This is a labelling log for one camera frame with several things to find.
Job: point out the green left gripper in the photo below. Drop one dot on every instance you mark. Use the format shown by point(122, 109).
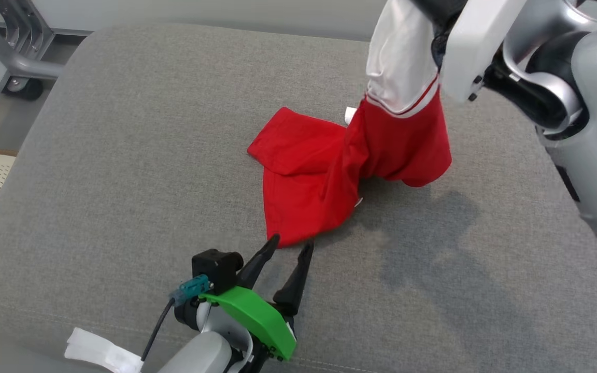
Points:
point(257, 316)

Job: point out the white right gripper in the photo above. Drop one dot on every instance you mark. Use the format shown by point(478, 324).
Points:
point(477, 46)

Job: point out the bright red white-sleeved shirt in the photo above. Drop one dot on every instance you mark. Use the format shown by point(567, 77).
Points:
point(319, 166)

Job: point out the grey fabric sofa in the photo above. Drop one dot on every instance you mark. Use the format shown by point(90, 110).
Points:
point(122, 155)

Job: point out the black caster wheel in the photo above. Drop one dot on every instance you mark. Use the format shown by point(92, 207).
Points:
point(26, 89)

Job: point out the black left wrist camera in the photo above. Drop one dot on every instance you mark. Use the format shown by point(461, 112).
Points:
point(215, 267)

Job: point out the grey metal frame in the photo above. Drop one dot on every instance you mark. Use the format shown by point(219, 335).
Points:
point(24, 65)

